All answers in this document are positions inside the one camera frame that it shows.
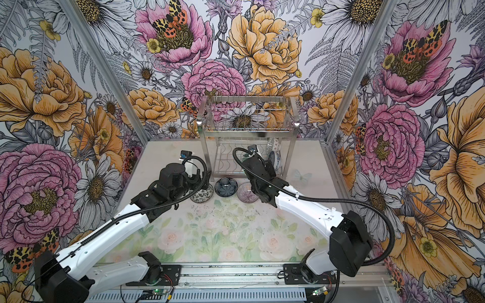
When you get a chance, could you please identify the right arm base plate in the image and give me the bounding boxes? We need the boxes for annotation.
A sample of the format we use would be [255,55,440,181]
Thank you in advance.
[278,263,337,285]

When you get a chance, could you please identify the steel two-tier dish rack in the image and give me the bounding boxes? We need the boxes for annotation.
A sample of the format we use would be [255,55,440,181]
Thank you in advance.
[197,95,300,179]

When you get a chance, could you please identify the blue floral bowl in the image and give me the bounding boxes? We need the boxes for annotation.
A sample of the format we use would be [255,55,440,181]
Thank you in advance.
[269,151,284,175]

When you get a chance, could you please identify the left aluminium frame post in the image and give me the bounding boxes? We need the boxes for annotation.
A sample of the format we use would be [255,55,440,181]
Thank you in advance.
[59,1,150,146]

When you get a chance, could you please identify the left green circuit board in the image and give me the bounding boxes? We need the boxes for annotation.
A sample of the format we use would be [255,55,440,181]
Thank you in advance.
[141,289,174,302]

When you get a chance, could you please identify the white vented cable duct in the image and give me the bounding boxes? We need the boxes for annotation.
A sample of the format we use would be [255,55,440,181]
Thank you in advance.
[87,287,307,302]

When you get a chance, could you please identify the right aluminium frame post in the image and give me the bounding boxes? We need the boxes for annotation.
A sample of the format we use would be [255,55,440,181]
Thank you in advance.
[325,0,398,145]

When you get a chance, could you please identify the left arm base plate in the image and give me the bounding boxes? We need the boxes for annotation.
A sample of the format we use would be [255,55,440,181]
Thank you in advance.
[126,265,182,287]

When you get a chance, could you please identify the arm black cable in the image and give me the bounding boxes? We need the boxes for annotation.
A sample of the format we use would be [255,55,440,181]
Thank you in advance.
[20,155,209,303]
[232,147,396,266]

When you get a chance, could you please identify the aluminium front rail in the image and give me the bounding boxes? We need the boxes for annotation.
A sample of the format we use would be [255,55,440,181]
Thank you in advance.
[67,262,387,289]

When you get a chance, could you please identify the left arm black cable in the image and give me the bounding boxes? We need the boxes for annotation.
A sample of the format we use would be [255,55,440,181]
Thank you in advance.
[20,155,209,303]

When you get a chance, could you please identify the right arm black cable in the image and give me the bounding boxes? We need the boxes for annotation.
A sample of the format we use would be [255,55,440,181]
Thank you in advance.
[232,147,396,266]

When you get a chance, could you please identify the right green circuit board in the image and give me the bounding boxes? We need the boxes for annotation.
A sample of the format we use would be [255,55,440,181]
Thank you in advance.
[306,286,329,299]

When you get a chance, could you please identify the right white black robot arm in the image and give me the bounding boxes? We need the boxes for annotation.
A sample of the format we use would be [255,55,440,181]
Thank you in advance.
[232,148,371,284]

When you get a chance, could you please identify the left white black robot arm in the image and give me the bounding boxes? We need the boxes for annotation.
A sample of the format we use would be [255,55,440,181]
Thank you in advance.
[34,151,211,302]

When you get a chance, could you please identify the dark blue-grey bowl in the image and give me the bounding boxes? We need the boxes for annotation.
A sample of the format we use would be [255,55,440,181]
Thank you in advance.
[214,178,238,198]

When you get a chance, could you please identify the green circuit board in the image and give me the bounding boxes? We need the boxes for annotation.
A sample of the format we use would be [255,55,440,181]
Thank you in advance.
[306,286,329,299]
[141,289,174,302]

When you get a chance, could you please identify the aluminium frame post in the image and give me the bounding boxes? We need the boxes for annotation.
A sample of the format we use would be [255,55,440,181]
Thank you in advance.
[59,1,150,146]
[325,0,398,145]

